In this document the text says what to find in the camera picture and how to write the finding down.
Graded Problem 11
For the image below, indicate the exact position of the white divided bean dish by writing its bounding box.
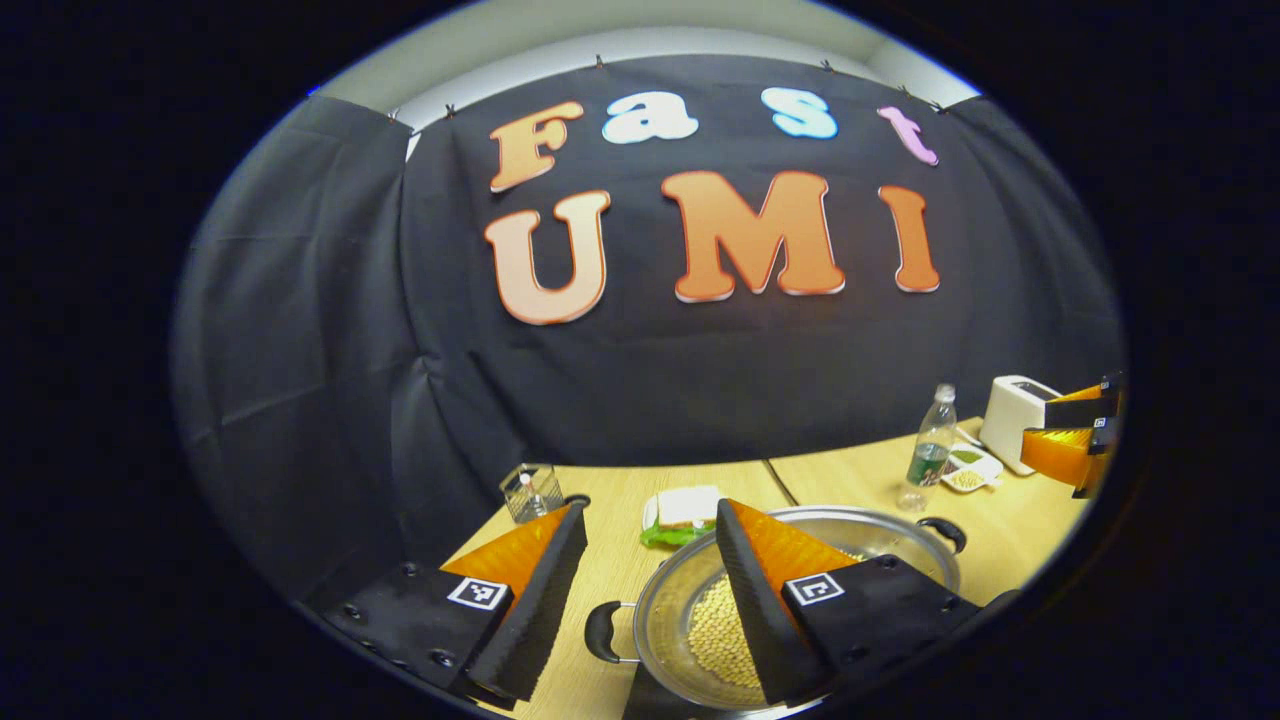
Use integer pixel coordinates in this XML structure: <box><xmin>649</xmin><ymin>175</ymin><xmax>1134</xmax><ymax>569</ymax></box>
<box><xmin>940</xmin><ymin>443</ymin><xmax>1004</xmax><ymax>493</ymax></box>

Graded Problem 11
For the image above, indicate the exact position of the pile of soybeans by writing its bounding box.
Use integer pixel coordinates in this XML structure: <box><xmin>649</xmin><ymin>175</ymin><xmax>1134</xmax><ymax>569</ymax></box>
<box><xmin>688</xmin><ymin>545</ymin><xmax>866</xmax><ymax>691</ymax></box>

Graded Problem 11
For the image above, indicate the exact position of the sandwich on white plate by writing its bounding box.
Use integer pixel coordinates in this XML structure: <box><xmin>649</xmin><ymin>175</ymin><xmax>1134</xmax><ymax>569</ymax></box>
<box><xmin>640</xmin><ymin>485</ymin><xmax>723</xmax><ymax>549</ymax></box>

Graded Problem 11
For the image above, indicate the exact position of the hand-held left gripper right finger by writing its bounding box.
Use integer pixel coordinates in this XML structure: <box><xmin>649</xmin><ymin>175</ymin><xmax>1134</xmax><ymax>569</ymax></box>
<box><xmin>714</xmin><ymin>497</ymin><xmax>1021</xmax><ymax>707</ymax></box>

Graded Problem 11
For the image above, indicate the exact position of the clear plastic water bottle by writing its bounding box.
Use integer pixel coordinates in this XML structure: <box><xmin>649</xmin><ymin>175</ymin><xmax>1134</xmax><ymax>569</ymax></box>
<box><xmin>897</xmin><ymin>383</ymin><xmax>958</xmax><ymax>513</ymax></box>

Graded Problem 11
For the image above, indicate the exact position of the clear glass cup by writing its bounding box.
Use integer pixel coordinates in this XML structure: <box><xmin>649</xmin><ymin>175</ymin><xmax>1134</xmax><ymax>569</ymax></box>
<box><xmin>500</xmin><ymin>462</ymin><xmax>566</xmax><ymax>524</ymax></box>

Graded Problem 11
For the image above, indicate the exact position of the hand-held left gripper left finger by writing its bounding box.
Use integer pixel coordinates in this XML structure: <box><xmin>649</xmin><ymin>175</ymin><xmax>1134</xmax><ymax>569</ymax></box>
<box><xmin>303</xmin><ymin>500</ymin><xmax>591</xmax><ymax>711</ymax></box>

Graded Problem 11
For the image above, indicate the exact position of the steel pot with black handles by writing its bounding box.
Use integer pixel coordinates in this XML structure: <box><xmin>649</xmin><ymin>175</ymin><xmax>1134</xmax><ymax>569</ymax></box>
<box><xmin>585</xmin><ymin>505</ymin><xmax>969</xmax><ymax>713</ymax></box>

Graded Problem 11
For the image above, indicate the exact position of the white toaster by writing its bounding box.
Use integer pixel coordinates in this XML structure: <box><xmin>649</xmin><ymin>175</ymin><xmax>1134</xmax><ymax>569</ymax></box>
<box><xmin>980</xmin><ymin>375</ymin><xmax>1063</xmax><ymax>476</ymax></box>

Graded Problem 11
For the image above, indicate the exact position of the black induction cooktop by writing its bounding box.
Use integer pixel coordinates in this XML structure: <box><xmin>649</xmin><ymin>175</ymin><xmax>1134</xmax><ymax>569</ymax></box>
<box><xmin>620</xmin><ymin>660</ymin><xmax>831</xmax><ymax>720</ymax></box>

